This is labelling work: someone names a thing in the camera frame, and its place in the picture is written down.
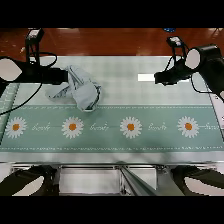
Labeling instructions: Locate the light blue shirt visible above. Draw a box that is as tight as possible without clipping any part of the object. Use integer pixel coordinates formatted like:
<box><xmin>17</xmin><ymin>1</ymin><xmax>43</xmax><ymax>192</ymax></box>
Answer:
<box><xmin>44</xmin><ymin>64</ymin><xmax>102</xmax><ymax>113</ymax></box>

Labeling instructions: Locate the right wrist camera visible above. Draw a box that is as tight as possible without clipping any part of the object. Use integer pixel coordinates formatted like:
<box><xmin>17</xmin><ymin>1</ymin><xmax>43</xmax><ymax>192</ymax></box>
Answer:
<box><xmin>166</xmin><ymin>35</ymin><xmax>188</xmax><ymax>65</ymax></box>

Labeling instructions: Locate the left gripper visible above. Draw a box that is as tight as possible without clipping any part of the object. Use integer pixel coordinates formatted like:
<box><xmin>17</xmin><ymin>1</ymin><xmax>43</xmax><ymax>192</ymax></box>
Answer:
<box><xmin>40</xmin><ymin>67</ymin><xmax>70</xmax><ymax>86</ymax></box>

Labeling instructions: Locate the black cable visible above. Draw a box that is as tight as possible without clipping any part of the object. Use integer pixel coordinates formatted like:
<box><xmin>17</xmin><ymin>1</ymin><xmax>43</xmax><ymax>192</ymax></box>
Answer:
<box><xmin>191</xmin><ymin>72</ymin><xmax>215</xmax><ymax>95</ymax></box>
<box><xmin>0</xmin><ymin>81</ymin><xmax>44</xmax><ymax>117</ymax></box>

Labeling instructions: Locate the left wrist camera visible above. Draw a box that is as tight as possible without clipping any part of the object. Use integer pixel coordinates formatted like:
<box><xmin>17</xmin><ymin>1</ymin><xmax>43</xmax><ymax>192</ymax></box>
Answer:
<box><xmin>25</xmin><ymin>28</ymin><xmax>45</xmax><ymax>65</ymax></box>

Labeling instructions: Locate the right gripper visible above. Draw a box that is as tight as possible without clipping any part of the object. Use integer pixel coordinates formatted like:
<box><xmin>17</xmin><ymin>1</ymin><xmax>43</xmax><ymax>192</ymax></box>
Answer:
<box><xmin>153</xmin><ymin>59</ymin><xmax>192</xmax><ymax>86</ymax></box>

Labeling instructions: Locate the silver frame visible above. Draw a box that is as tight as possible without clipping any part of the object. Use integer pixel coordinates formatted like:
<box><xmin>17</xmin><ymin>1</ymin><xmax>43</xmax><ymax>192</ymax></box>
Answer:
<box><xmin>0</xmin><ymin>161</ymin><xmax>224</xmax><ymax>197</ymax></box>

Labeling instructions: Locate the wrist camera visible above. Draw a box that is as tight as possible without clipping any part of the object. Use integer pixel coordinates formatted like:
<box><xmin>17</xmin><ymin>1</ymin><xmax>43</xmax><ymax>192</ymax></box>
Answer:
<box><xmin>166</xmin><ymin>35</ymin><xmax>188</xmax><ymax>65</ymax></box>
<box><xmin>25</xmin><ymin>28</ymin><xmax>45</xmax><ymax>65</ymax></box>

